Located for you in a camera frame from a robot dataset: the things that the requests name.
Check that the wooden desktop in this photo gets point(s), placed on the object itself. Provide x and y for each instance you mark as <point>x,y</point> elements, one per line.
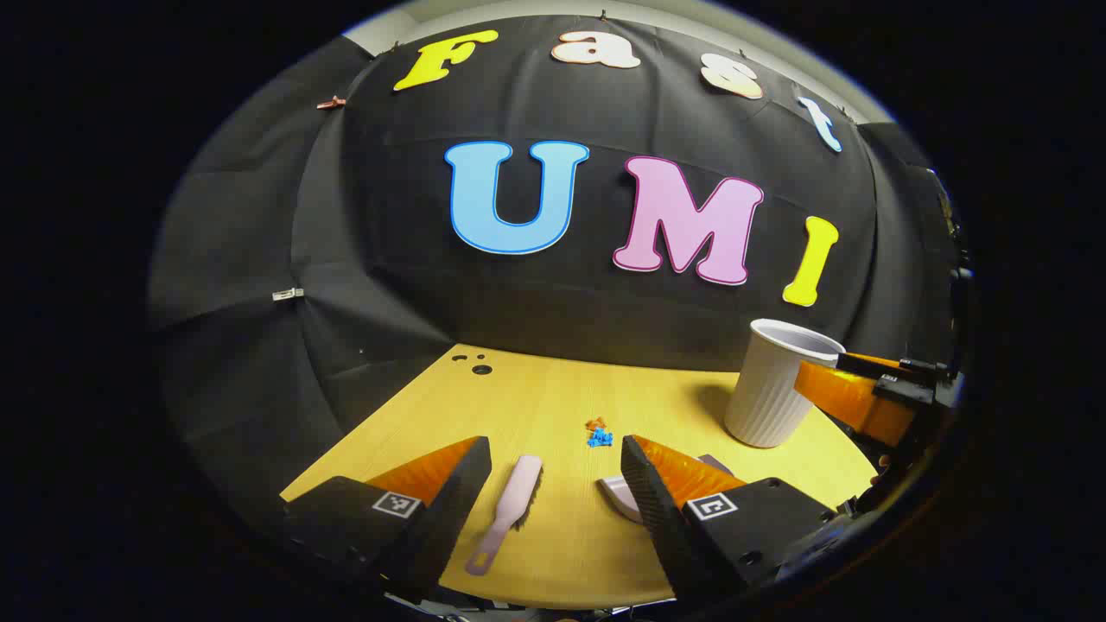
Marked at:
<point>536,406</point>

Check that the white ribbed garbage bin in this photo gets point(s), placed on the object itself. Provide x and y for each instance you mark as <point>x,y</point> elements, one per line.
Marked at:
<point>769,389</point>

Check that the orange cloth clip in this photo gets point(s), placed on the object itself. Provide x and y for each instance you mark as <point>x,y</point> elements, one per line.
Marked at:
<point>331,102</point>

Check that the pink dustpan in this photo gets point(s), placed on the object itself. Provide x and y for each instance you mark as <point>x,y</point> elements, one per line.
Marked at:
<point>622,497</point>

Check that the orange paper ball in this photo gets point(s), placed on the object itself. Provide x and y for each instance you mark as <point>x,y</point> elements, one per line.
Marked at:
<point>595,424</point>

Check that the blue paper ball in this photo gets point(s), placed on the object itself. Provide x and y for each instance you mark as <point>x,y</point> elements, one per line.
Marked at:
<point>600,438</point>

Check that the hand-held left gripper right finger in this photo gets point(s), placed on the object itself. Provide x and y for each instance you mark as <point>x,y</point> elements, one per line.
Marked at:
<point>648,492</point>

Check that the small pink broom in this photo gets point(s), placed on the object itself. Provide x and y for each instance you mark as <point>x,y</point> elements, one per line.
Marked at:
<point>517,497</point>

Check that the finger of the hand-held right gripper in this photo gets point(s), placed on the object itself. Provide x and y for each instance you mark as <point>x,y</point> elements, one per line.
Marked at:
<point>855,402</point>

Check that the white cloth clip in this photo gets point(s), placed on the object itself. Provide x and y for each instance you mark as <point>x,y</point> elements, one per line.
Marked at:
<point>288,294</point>

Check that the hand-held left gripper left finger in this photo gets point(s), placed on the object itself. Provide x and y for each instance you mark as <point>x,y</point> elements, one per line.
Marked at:
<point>458,492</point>

